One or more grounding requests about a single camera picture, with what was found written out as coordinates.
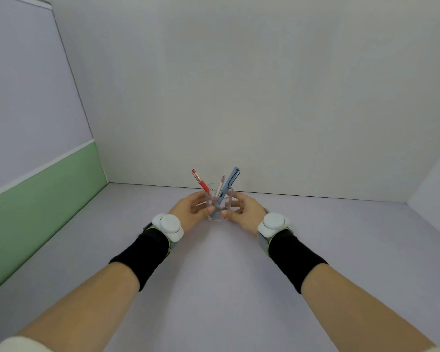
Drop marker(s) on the white wrist tracker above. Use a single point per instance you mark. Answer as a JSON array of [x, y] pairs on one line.
[[168, 225], [275, 222]]

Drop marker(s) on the person's right thumb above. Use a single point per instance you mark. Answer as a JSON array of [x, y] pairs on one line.
[[230, 213]]

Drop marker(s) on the red gel pen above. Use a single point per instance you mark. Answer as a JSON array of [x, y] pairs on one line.
[[202, 183]]

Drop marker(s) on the person's left hand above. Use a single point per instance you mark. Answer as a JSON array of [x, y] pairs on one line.
[[185, 213]]

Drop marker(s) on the white left wrist tracker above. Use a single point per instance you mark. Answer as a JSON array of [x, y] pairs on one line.
[[168, 225]]

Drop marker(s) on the person's right forearm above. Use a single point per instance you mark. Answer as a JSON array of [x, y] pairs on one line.
[[348, 300]]

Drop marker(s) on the light blue fountain pen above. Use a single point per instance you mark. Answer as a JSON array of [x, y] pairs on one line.
[[230, 181]]

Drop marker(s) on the black wristband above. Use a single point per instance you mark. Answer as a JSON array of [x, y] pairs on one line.
[[297, 260], [143, 258]]

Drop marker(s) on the black right wristband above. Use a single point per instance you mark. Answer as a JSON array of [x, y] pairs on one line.
[[297, 260]]

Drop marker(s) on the person's right hand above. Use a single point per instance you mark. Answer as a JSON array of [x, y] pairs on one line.
[[247, 214]]

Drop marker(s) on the black left wristband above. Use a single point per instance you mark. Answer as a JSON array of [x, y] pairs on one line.
[[143, 258]]

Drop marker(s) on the person's left thumb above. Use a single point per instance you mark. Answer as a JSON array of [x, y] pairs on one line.
[[205, 210]]

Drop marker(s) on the white slim pen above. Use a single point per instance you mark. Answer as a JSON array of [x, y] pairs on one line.
[[220, 185]]

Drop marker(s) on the person's left forearm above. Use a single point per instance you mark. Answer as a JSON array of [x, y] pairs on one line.
[[95, 296]]

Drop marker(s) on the white right wrist tracker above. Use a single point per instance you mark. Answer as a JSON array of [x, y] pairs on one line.
[[275, 222]]

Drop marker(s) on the clear plastic pen cup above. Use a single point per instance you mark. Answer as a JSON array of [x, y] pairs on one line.
[[220, 207]]

